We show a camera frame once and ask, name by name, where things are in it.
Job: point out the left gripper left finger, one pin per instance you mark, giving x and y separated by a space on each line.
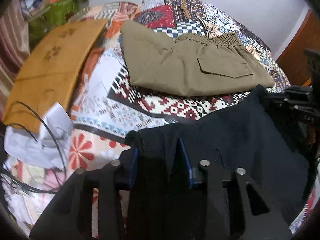
126 164

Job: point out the khaki folded pants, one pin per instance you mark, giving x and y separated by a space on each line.
191 64

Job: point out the wooden lap desk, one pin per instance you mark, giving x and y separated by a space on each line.
50 74

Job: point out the wooden door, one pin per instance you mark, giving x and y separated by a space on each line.
292 60

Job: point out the patchwork patterned bedspread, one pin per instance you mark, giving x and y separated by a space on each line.
103 118

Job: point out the white crumpled cloth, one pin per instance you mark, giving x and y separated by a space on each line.
48 148

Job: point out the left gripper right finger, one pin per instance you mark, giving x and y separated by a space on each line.
189 173

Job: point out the striped pink curtain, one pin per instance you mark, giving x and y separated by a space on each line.
14 46

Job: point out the black pants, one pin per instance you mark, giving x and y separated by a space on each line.
257 167

